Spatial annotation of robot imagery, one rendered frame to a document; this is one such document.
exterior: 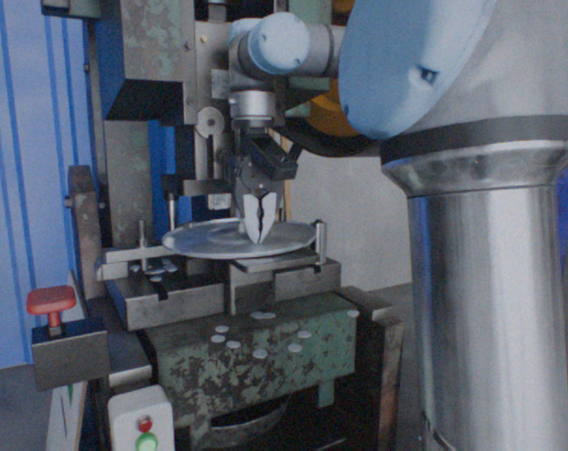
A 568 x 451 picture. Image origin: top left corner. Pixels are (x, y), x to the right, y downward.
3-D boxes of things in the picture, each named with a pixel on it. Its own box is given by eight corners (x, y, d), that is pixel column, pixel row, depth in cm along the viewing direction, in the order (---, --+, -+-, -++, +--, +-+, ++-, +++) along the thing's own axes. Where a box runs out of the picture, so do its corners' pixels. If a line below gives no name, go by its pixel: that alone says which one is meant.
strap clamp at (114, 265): (184, 268, 88) (182, 219, 85) (97, 281, 80) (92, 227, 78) (177, 261, 93) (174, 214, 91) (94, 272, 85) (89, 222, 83)
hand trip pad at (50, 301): (82, 350, 58) (76, 298, 56) (32, 361, 55) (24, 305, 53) (78, 330, 64) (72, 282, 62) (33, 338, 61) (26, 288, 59)
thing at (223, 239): (254, 270, 62) (254, 264, 62) (129, 244, 78) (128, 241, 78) (342, 228, 85) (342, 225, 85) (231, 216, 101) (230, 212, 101)
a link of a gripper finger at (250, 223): (245, 238, 80) (245, 188, 78) (260, 244, 74) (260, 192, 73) (230, 240, 78) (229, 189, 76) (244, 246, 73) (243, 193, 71)
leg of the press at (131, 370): (182, 719, 71) (148, 194, 53) (111, 765, 66) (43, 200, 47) (107, 416, 151) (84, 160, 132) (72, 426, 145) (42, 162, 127)
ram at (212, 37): (276, 178, 83) (276, 15, 77) (201, 182, 76) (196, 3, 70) (240, 172, 98) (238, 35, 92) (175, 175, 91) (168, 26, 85)
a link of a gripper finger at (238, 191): (257, 215, 75) (256, 165, 73) (260, 217, 74) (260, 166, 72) (231, 218, 73) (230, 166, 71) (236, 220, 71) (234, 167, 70)
